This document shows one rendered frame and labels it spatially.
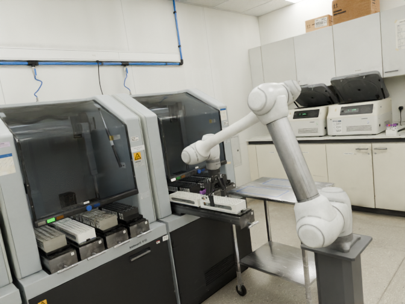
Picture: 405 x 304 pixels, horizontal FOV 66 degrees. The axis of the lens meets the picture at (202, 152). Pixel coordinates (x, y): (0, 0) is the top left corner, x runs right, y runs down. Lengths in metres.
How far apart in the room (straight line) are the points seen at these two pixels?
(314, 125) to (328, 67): 0.74
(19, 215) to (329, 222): 1.43
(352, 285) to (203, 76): 3.02
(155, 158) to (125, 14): 1.86
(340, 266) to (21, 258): 1.53
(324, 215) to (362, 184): 2.58
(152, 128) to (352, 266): 1.38
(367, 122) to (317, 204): 2.51
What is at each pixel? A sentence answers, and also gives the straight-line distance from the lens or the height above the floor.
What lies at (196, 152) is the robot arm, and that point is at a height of 1.20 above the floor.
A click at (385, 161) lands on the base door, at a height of 0.62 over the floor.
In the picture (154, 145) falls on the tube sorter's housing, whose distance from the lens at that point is 2.09.
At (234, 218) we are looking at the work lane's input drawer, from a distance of 1.82.
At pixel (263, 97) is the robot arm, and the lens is 1.35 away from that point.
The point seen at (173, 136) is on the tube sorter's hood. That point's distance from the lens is 2.17.
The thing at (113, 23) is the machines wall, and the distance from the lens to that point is 3.43.
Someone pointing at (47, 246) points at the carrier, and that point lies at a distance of 1.83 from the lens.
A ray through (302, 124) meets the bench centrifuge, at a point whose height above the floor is 1.07.
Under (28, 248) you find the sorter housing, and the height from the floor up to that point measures 0.87.
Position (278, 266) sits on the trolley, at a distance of 2.38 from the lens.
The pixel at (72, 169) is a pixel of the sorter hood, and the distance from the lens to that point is 1.81.
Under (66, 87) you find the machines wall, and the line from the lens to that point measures 3.05.
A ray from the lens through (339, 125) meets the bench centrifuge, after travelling 3.94.
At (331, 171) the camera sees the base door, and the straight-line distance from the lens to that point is 4.07.
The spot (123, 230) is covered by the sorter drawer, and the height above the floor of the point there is 0.80.
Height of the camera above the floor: 1.44
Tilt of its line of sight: 8 degrees down
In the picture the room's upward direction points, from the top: 8 degrees counter-clockwise
